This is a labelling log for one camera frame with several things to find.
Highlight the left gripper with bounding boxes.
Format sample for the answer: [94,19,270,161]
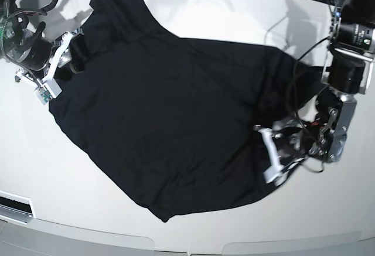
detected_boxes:
[253,120,319,162]

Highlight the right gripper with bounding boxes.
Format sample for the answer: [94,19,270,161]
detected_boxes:
[14,28,84,74]

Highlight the black t-shirt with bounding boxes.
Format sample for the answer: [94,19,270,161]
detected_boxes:
[49,0,322,222]

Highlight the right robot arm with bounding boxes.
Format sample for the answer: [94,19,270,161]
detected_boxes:
[1,0,68,83]

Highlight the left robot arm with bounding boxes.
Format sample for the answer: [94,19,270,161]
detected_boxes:
[254,0,374,182]

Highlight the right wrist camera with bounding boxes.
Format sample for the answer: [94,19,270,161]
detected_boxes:
[34,79,62,105]

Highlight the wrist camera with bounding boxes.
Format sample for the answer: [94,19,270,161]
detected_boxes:
[263,166,289,186]
[34,79,62,105]

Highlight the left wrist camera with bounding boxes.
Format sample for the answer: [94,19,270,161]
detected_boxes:
[263,166,289,186]

